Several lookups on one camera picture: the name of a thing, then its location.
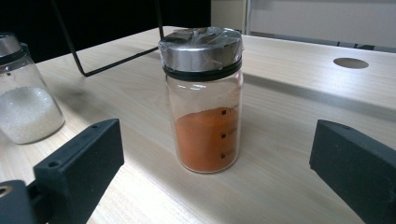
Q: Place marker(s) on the glass jar of white granules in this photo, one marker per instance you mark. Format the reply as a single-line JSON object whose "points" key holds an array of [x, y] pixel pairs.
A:
{"points": [[21, 105]]}

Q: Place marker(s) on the glass jar of orange powder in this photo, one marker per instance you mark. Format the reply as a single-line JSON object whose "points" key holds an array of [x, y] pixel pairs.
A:
{"points": [[204, 124]]}

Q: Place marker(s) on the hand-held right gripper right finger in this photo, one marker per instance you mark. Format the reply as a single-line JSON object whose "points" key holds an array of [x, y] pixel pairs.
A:
{"points": [[355, 168]]}

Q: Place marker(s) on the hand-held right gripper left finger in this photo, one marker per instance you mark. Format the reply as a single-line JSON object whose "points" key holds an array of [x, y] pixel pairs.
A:
{"points": [[79, 161]]}

